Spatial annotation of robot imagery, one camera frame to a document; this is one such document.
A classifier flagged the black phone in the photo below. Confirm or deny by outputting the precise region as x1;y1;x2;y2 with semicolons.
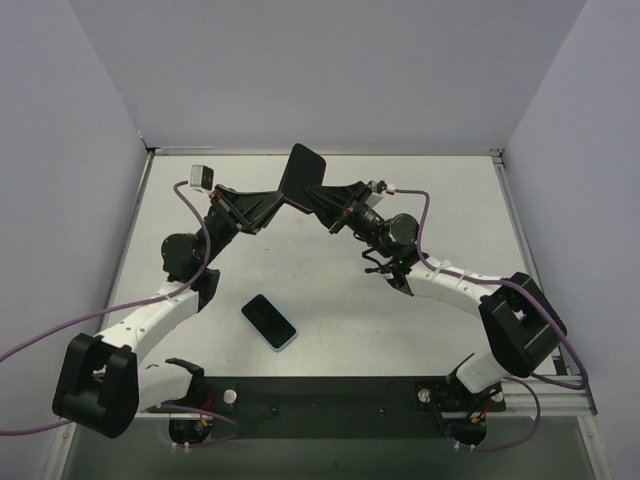
278;143;326;214

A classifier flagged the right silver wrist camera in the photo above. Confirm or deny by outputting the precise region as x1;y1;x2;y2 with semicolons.
365;180;397;208

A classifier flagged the aluminium table frame rail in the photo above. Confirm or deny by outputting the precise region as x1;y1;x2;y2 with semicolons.
90;151;575;385

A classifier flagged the phone in light blue case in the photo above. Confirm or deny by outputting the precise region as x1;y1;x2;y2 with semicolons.
241;294;298;352

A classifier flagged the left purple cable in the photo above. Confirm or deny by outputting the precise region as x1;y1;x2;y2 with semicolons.
0;182;241;446

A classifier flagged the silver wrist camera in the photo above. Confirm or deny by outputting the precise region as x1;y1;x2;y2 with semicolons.
365;180;397;208
189;165;214;195

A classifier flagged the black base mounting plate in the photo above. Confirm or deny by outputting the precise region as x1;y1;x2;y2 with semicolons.
166;376;506;445

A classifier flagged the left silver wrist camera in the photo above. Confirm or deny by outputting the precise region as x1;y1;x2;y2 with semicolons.
189;165;214;195

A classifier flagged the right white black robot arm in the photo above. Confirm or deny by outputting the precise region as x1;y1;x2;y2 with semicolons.
305;182;567;394

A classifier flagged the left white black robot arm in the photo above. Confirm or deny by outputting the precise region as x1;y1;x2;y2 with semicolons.
52;185;284;438

